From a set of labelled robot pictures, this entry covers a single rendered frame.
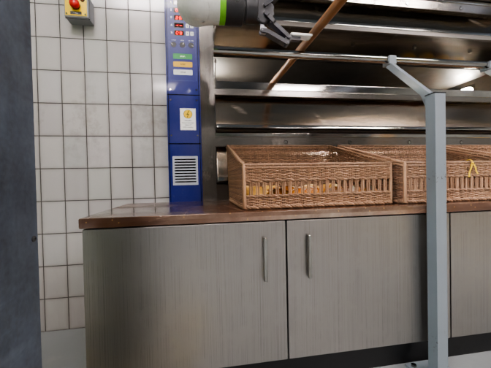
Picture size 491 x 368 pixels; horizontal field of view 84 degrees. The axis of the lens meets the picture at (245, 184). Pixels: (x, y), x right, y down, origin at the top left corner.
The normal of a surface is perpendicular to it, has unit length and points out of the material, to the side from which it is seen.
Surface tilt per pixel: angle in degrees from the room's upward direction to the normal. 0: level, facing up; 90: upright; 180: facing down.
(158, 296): 90
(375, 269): 90
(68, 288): 90
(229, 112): 70
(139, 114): 90
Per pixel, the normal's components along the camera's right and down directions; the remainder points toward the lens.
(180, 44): 0.16, 0.01
